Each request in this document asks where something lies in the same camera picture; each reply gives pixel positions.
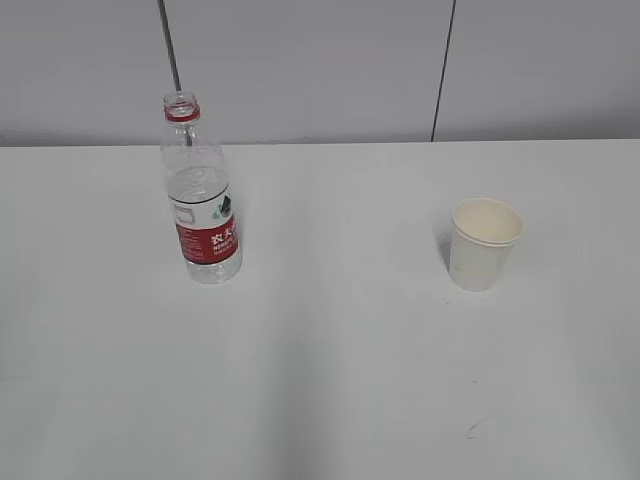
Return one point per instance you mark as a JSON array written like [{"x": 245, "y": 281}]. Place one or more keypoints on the white paper cup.
[{"x": 484, "y": 231}]

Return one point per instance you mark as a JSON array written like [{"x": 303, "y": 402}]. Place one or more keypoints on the clear water bottle red label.
[{"x": 197, "y": 185}]

